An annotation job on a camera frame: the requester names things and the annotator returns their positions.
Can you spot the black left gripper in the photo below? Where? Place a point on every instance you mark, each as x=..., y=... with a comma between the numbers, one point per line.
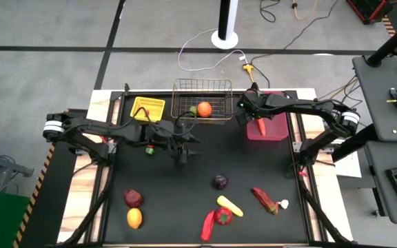
x=160, y=136

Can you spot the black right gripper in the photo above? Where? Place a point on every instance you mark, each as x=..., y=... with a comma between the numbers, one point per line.
x=260, y=105

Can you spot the small red carrot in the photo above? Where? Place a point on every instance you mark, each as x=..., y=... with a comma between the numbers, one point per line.
x=261, y=127

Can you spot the green lime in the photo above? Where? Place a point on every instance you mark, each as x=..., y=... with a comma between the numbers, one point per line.
x=193, y=110

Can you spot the small red tomato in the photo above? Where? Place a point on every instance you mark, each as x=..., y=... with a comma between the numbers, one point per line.
x=149, y=151

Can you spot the dark purple round vegetable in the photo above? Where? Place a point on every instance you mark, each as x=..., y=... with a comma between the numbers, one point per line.
x=221, y=182

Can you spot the dark red round fruit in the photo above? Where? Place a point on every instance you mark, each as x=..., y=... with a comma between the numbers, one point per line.
x=133, y=198

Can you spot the red bell pepper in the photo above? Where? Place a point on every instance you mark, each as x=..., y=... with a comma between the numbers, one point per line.
x=223, y=216

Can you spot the long red pepper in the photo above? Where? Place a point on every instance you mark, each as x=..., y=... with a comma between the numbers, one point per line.
x=207, y=226

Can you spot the yellow orange oval fruit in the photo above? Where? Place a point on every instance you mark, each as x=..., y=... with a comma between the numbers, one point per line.
x=134, y=218

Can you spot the white garlic bulb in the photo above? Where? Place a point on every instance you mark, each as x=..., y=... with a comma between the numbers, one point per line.
x=283, y=204

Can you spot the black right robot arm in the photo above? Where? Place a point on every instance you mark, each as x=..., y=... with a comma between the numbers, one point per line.
x=305, y=105

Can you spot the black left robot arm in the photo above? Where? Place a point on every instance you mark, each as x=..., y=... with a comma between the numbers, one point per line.
x=98, y=129

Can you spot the black table mat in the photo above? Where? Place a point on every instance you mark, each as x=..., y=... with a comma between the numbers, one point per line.
x=191, y=179

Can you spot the pink plastic bin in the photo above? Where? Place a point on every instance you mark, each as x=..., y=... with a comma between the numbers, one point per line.
x=276, y=131

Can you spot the yellow power plug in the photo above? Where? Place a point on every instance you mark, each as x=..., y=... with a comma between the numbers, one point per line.
x=248, y=69

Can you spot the yellow plastic basket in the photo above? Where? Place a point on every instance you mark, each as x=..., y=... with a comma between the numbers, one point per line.
x=153, y=106

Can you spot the black pole white round base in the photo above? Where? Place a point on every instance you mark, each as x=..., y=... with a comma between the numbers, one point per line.
x=226, y=20

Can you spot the grey desk with pole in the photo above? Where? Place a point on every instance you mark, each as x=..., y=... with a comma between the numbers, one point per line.
x=377, y=86

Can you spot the hazard striped black platform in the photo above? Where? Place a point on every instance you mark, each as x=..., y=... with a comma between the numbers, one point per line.
x=53, y=193

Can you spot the red black crate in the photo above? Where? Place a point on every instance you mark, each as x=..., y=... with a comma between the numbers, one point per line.
x=367, y=8

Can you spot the black slanted pole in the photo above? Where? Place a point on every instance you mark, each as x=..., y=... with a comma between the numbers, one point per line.
x=391, y=43

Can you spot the grey desk with keyboard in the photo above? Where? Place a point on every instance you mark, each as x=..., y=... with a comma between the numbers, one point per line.
x=381, y=193

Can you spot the black metal table frame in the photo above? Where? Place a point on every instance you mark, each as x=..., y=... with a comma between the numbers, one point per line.
x=143, y=93

